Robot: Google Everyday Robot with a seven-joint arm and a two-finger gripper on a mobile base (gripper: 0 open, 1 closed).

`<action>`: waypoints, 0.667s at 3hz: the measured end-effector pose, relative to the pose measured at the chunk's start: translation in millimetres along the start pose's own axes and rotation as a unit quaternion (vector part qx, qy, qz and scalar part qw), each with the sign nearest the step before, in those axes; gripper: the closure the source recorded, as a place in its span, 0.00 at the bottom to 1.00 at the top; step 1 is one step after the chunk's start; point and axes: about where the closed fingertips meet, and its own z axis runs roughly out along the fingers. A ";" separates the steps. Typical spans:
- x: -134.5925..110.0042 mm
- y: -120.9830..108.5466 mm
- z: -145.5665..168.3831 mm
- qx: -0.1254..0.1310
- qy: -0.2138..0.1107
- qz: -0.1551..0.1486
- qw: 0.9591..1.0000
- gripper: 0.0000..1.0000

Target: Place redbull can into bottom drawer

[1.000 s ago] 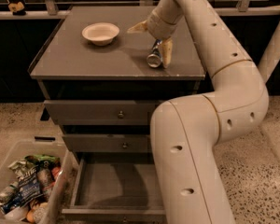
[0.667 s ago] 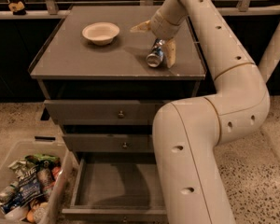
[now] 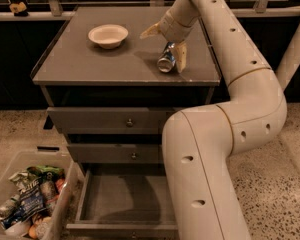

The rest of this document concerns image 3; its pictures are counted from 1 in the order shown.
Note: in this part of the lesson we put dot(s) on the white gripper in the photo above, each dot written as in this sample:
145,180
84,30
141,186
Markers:
172,28

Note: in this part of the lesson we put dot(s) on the blue silver redbull can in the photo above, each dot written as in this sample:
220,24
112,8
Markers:
166,61

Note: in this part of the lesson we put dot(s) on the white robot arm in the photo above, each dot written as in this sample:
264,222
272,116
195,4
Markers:
197,141

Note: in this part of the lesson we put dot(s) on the grey drawer cabinet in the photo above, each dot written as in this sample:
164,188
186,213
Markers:
79,73

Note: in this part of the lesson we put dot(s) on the grey top drawer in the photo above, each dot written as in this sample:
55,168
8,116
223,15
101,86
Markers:
109,120

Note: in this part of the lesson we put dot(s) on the grey middle drawer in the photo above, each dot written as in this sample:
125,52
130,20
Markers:
116,153

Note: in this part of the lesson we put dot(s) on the grey open bottom drawer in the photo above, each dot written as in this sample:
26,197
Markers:
125,202

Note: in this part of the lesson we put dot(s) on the white paper bowl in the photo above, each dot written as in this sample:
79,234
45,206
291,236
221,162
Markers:
108,36

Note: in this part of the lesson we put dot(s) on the small yellow black object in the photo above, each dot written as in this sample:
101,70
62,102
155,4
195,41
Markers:
19,9

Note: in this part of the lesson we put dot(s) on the green snack bag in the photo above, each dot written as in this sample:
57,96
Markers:
47,172

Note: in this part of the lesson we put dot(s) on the clear plastic storage bin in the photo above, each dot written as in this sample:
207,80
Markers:
25,159

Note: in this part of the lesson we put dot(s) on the blue snack bag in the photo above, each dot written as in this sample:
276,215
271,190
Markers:
31,200

